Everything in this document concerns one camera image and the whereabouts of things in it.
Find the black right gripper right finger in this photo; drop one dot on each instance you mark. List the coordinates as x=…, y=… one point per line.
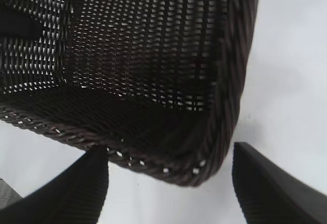
x=276, y=193

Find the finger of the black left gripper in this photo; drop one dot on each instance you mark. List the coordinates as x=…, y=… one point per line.
x=18, y=28

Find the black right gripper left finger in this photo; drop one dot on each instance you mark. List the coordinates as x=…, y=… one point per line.
x=66, y=198

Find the dark brown wicker basket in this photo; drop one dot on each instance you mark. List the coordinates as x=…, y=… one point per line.
x=153, y=55

